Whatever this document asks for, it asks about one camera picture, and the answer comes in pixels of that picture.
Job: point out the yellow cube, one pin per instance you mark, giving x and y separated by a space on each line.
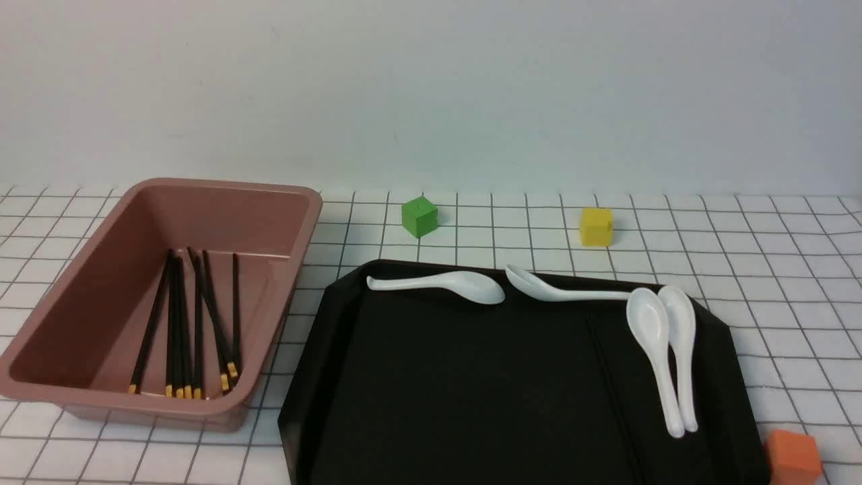
596 227

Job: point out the white spoon left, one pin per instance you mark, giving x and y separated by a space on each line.
471 286

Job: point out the white spoon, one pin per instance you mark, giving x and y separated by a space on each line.
471 286
536 288
648 323
682 335

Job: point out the white spoon front right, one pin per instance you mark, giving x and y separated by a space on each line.
648 323

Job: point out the pink plastic bin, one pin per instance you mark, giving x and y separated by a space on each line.
79 346

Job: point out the white spoon far right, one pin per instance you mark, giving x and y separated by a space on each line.
682 335

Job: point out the black chopstick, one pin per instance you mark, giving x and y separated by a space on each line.
198 331
152 325
170 353
225 357
184 343
236 316

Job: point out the black chopstick leftmost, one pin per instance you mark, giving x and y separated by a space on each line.
152 325

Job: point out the orange cube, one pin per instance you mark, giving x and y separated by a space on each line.
793 457

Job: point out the black plastic tray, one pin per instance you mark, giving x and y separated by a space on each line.
425 387

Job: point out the white spoon upper middle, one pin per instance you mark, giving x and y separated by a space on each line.
536 288

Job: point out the green cube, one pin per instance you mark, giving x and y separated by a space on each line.
419 216

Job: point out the black chopstick diagonal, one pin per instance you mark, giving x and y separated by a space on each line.
188 249

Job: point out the black chopstick rightmost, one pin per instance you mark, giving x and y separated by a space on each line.
236 316

